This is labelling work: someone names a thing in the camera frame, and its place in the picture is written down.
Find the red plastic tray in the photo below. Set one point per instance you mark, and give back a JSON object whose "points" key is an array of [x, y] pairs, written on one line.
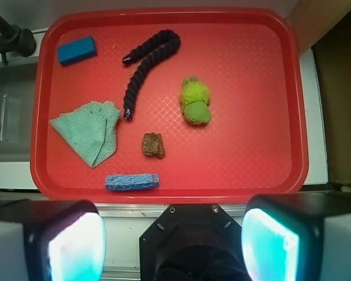
{"points": [[256, 141]]}

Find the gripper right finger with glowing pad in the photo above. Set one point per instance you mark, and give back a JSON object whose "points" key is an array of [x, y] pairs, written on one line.
{"points": [[303, 236]]}

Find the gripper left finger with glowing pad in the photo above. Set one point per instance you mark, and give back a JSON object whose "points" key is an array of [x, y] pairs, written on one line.
{"points": [[51, 240]]}

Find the black octagonal mount plate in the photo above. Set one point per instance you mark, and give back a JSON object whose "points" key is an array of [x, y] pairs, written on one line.
{"points": [[192, 242]]}

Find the brown rock chunk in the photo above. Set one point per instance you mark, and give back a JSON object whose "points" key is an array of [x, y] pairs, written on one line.
{"points": [[152, 145]]}

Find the blue rectangular block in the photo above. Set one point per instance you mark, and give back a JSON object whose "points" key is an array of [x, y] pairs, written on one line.
{"points": [[76, 51]]}

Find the black sink faucet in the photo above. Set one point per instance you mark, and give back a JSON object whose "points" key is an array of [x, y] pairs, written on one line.
{"points": [[15, 39]]}

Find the green plush turtle toy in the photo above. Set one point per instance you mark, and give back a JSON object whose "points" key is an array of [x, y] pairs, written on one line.
{"points": [[195, 98]]}

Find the teal folded cloth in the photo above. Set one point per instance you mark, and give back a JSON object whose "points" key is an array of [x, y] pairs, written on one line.
{"points": [[90, 131]]}

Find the blue rolled fabric piece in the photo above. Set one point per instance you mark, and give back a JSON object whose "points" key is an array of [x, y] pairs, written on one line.
{"points": [[132, 182]]}

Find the stainless steel sink basin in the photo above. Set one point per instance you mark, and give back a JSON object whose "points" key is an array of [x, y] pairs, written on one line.
{"points": [[17, 93]]}

